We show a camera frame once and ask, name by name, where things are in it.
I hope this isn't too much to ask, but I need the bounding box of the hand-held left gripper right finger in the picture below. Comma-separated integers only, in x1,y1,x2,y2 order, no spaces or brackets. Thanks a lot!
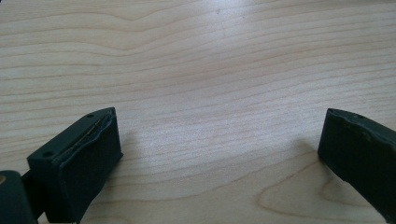
317,107,396,224

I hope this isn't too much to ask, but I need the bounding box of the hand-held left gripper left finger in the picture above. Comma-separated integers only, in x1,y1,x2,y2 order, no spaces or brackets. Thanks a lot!
27,106,124,224

